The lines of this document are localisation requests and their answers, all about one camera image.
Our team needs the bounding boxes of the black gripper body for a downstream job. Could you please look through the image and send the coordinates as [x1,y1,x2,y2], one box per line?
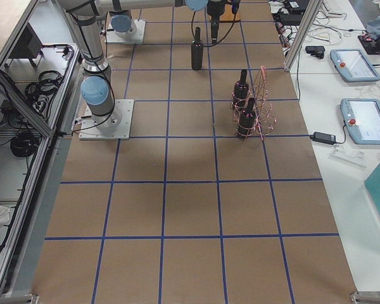
[206,1,225,38]

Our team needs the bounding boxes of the dark wine bottle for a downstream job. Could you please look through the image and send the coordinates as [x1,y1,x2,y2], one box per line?
[237,98,257,139]
[232,69,249,109]
[191,27,204,70]

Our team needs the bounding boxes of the wooden tray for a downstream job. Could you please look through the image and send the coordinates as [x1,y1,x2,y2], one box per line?
[220,0,240,23]

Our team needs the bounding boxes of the far teach pendant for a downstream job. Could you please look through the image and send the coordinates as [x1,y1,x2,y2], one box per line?
[330,49,380,82]

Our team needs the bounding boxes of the teach pendant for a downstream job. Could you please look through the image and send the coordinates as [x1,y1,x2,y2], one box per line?
[340,98,380,145]
[330,49,380,82]

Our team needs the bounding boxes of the black power adapter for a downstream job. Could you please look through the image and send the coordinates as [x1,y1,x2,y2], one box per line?
[310,132,336,145]

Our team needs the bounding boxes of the near teach pendant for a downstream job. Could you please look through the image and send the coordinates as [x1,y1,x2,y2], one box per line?
[340,98,380,145]

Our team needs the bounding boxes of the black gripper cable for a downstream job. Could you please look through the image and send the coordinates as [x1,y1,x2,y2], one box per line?
[189,0,241,48]

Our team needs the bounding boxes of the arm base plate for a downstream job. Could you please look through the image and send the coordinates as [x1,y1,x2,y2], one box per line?
[78,98,136,140]
[106,17,146,44]

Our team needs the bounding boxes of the copper wire bottle basket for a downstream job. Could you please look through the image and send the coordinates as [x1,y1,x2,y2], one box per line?
[231,65,277,140]

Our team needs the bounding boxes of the aluminium frame post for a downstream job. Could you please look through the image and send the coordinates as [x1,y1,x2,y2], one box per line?
[284,0,322,72]

